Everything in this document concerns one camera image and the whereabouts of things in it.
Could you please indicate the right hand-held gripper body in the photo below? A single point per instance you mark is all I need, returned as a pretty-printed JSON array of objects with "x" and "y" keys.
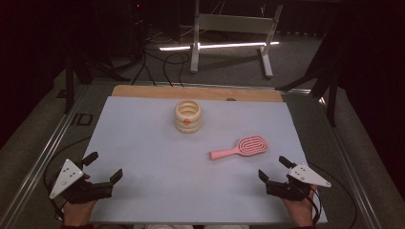
[{"x": 291, "y": 190}]

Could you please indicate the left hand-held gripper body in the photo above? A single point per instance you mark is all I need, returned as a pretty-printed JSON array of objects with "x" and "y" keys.
[{"x": 79, "y": 191}]

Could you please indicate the pink hairbrush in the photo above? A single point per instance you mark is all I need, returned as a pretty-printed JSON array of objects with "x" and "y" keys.
[{"x": 242, "y": 149}]

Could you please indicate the cream ringed holder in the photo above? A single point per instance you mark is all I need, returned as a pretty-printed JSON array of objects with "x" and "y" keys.
[{"x": 187, "y": 125}]

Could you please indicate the person's left hand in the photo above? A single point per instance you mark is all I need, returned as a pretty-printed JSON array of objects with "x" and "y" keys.
[{"x": 78, "y": 213}]

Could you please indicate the person's right hand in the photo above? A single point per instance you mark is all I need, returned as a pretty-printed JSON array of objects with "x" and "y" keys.
[{"x": 302, "y": 212}]

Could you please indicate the black metal stand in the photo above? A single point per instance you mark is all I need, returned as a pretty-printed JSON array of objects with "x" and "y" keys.
[
  {"x": 69, "y": 89},
  {"x": 332, "y": 95}
]

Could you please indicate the person's white clothing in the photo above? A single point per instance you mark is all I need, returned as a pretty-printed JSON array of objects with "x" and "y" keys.
[{"x": 191, "y": 227}]

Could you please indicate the dark equipment rack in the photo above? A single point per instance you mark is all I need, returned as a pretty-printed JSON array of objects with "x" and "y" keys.
[{"x": 137, "y": 19}]

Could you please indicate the white metal stand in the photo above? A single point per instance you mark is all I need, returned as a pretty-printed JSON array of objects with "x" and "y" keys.
[{"x": 234, "y": 24}]

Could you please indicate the aluminium frame rail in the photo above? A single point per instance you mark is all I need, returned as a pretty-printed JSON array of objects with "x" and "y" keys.
[
  {"x": 45, "y": 152},
  {"x": 343, "y": 149}
]

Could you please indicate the white frame stand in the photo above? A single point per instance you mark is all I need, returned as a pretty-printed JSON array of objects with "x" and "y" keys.
[{"x": 229, "y": 45}]

